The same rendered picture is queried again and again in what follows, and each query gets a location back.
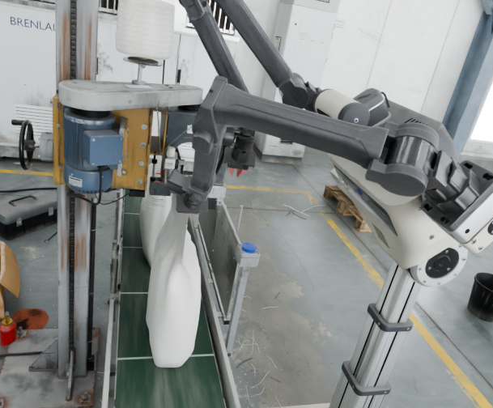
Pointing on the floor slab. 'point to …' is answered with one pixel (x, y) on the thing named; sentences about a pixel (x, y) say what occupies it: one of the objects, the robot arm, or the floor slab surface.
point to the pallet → (346, 206)
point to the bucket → (490, 296)
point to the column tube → (88, 66)
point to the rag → (30, 319)
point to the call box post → (236, 309)
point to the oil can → (7, 330)
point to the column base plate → (43, 375)
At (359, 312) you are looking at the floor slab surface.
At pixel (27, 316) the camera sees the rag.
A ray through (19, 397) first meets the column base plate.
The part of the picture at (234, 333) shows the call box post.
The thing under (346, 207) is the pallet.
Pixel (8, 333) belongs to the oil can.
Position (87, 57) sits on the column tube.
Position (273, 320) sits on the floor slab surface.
